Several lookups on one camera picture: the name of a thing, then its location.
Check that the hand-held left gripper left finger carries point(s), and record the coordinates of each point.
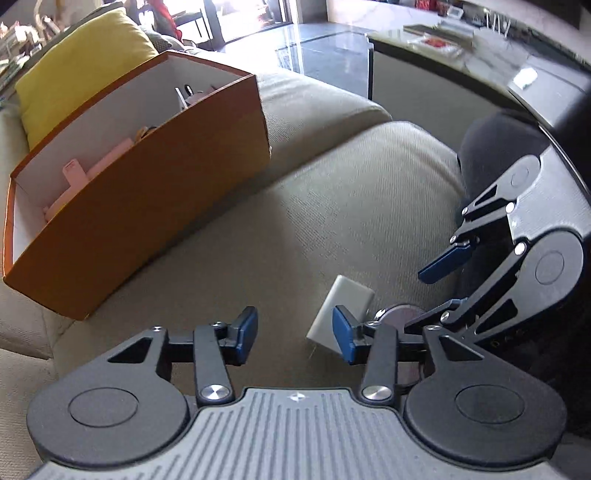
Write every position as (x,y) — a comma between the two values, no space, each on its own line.
(244,332)

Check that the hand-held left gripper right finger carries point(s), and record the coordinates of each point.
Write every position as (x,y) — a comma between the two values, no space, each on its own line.
(344,334)

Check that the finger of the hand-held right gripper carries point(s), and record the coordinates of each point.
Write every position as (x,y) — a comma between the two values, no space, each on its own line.
(445,265)
(489,281)

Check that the white power bank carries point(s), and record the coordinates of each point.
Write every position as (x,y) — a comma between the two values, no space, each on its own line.
(344,295)

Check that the round grey disc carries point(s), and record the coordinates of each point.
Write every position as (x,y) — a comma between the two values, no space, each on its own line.
(399,316)

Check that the orange cardboard box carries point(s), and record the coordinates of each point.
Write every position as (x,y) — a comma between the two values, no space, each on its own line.
(138,207)

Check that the pink plastic item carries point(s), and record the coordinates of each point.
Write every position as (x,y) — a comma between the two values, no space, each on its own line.
(74,173)

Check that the beige fabric sofa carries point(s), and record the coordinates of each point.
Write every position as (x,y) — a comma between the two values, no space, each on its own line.
(300,207)

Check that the marble top coffee table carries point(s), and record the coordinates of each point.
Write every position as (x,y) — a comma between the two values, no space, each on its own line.
(415,74)

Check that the red printed packet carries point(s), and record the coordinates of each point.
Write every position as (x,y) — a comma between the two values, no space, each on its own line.
(434,44)

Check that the flat grey book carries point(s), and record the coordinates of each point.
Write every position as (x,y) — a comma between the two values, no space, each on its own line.
(438,28)

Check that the grey checked cushion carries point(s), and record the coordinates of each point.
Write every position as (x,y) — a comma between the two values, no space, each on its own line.
(168,42)

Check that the yellow cushion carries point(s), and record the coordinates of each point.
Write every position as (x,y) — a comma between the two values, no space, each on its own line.
(78,69)

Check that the black metal rack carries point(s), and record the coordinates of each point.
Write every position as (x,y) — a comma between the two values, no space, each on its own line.
(203,23)

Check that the red cloth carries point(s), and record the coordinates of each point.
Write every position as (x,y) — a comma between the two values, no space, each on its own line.
(161,18)

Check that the pile of books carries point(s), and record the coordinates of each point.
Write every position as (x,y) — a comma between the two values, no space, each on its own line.
(23,50)

